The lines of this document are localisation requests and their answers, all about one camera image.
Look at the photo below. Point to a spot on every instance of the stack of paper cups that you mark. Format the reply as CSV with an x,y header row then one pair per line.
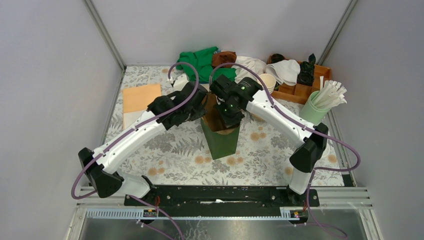
x,y
269,81

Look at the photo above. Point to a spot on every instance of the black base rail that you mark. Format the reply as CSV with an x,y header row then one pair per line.
x,y
227,201

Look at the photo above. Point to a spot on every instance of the white cloth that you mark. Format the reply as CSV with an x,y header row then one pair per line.
x,y
254,64

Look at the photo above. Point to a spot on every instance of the black crumpled bag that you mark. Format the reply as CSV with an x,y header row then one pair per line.
x,y
307,70

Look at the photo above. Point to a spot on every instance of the green straw holder cup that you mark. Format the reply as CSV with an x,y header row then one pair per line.
x,y
311,113

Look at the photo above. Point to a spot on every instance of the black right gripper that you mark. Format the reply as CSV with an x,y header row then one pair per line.
x,y
230,123

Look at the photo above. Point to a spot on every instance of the white folded towel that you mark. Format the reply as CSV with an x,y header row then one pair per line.
x,y
285,71

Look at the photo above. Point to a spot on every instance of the white paper straws bundle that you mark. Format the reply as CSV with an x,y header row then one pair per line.
x,y
330,94

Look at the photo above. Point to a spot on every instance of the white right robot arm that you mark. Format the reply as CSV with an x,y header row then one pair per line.
x,y
310,140

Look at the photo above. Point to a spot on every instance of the floral table mat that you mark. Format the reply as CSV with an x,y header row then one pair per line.
x,y
181,155

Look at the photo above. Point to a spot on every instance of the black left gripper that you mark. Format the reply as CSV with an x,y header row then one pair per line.
x,y
199,114

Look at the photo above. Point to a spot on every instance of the green cloth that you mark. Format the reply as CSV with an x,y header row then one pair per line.
x,y
202,61

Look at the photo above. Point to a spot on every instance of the brown cloth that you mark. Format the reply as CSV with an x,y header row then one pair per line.
x,y
223,57

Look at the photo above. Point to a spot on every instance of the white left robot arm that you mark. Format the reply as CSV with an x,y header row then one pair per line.
x,y
101,165

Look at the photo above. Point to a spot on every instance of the green paper bag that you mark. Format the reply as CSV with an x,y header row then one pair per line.
x,y
221,140

